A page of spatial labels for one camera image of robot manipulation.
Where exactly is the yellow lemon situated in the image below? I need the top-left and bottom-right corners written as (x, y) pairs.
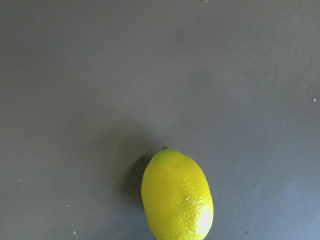
top-left (141, 147), bottom-right (214, 240)

